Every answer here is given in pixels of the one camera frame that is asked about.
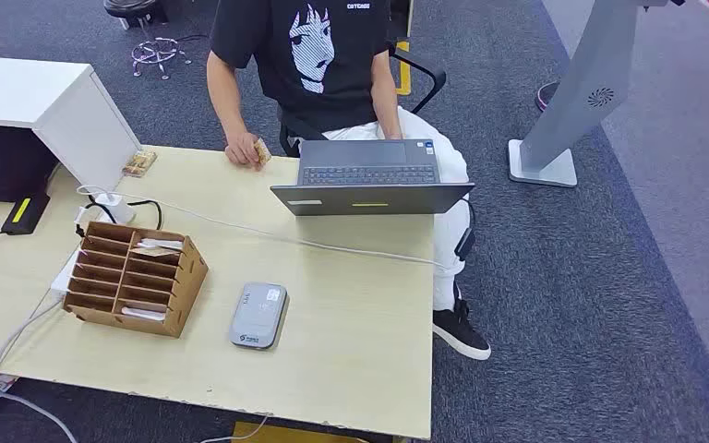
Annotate person's right hand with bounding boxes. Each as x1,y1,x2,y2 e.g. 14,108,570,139
223,131,264,169

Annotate tan room key card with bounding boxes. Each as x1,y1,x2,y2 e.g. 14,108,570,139
131,245,181,258

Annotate wooden card organizer box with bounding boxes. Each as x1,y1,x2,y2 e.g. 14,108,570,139
62,221,210,340

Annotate person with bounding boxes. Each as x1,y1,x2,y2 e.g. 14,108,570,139
205,0,493,362

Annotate white card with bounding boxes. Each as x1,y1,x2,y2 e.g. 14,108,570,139
120,305,167,322
136,238,185,252

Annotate grey card reader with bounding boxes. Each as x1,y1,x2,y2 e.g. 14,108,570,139
229,281,289,351

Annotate chrome stool base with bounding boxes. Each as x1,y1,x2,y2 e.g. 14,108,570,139
130,36,194,81

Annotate grey laptop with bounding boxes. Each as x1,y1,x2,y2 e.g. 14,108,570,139
270,138,476,217

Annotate white power strip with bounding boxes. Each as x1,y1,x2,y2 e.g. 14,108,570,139
50,192,137,294

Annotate black stool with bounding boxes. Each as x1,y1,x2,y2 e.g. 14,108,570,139
102,0,169,30

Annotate black office chair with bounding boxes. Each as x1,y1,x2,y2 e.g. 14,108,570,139
278,0,448,159

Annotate black adapter with yellow label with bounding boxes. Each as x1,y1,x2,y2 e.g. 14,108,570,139
0,192,52,236

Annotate white cabinet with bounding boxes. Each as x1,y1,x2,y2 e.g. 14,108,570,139
0,54,143,194

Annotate black hanging power adapter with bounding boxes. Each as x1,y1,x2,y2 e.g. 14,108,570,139
453,198,478,263

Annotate yellow box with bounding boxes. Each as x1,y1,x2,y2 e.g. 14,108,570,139
232,420,371,443

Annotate black round base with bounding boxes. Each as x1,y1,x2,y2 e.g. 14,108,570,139
535,80,560,114

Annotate grey kiosk stand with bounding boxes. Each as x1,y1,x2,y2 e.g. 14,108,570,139
508,0,686,188

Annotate black looped power cable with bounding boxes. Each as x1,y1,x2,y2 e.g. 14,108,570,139
75,199,164,238

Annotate long white cable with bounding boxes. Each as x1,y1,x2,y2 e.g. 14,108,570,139
76,185,448,269

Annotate thin white cable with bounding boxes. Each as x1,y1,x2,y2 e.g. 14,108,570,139
198,414,270,443

